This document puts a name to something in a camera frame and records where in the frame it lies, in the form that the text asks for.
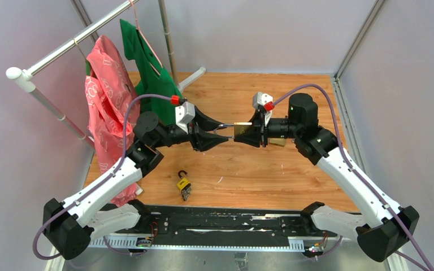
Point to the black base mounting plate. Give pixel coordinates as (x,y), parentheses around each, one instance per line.
(226,227)

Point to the yellow black padlock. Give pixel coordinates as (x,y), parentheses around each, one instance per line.
(184,185)

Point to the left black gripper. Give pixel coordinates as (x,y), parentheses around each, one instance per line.
(202,141)

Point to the aluminium frame rail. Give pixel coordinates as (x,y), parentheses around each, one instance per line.
(342,101)

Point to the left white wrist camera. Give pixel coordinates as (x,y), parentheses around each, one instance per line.
(184,114)

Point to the pink patterned garment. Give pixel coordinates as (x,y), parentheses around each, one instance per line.
(109,91)

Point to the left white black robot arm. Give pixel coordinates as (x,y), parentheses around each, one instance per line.
(70,225)

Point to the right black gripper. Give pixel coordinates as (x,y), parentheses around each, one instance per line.
(260,132)

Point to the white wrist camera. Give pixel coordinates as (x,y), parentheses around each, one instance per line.
(263,104)
(184,114)

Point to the brass padlock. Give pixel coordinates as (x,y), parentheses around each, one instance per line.
(232,130)
(281,142)

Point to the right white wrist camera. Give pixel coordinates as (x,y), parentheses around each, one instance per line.
(263,104)

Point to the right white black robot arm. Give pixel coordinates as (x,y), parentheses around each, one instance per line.
(382,225)

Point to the green garment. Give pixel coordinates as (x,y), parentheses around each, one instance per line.
(154,78)

